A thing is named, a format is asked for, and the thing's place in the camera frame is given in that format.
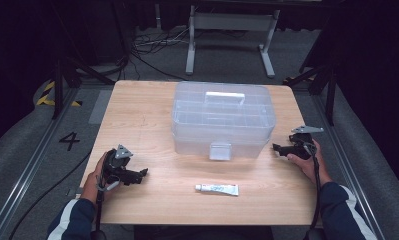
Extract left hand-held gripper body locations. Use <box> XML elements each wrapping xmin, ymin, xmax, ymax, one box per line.
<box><xmin>101</xmin><ymin>144</ymin><xmax>135</xmax><ymax>185</ymax></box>

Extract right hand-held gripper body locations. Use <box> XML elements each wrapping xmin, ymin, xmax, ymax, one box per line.
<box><xmin>288</xmin><ymin>125</ymin><xmax>325</xmax><ymax>160</ymax></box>

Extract clear plastic storage box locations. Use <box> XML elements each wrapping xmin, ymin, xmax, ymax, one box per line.
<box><xmin>171</xmin><ymin>80</ymin><xmax>277</xmax><ymax>162</ymax></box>

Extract white ointment tube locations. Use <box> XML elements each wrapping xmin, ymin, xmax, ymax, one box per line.
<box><xmin>195</xmin><ymin>183</ymin><xmax>240</xmax><ymax>197</ymax></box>

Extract person's right hand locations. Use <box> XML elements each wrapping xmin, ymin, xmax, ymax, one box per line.
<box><xmin>286</xmin><ymin>139</ymin><xmax>333</xmax><ymax>186</ymax></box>

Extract person's left hand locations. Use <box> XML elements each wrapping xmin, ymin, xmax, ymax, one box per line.
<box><xmin>80</xmin><ymin>151</ymin><xmax>122</xmax><ymax>205</ymax></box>

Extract black tripod stand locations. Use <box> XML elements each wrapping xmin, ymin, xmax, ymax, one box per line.
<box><xmin>48</xmin><ymin>0</ymin><xmax>117</xmax><ymax>120</ymax></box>
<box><xmin>282</xmin><ymin>49</ymin><xmax>339</xmax><ymax>127</ymax></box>

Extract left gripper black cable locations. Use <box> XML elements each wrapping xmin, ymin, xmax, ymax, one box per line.
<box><xmin>93</xmin><ymin>159</ymin><xmax>121</xmax><ymax>240</ymax></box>

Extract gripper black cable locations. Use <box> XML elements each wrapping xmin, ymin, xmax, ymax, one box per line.
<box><xmin>93</xmin><ymin>159</ymin><xmax>121</xmax><ymax>240</ymax></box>
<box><xmin>303</xmin><ymin>141</ymin><xmax>323</xmax><ymax>232</ymax></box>

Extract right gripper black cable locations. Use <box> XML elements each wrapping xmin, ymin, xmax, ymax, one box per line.
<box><xmin>303</xmin><ymin>141</ymin><xmax>323</xmax><ymax>232</ymax></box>

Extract aluminium floor rail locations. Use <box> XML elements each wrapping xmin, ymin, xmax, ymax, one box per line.
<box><xmin>310</xmin><ymin>94</ymin><xmax>387</xmax><ymax>240</ymax></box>
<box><xmin>0</xmin><ymin>87</ymin><xmax>81</xmax><ymax>240</ymax></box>

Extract metal floor bracket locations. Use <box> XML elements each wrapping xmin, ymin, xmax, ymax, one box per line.
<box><xmin>66</xmin><ymin>187</ymin><xmax>85</xmax><ymax>198</ymax></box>

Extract black floor cable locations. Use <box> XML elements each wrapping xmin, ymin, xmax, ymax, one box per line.
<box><xmin>8</xmin><ymin>149</ymin><xmax>93</xmax><ymax>240</ymax></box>

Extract bundle of floor cables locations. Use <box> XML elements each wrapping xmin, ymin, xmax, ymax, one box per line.
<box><xmin>129</xmin><ymin>27</ymin><xmax>192</xmax><ymax>82</ymax></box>

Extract grey metal table frame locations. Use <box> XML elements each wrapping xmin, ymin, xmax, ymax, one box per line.
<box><xmin>185</xmin><ymin>4</ymin><xmax>282</xmax><ymax>80</ymax></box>

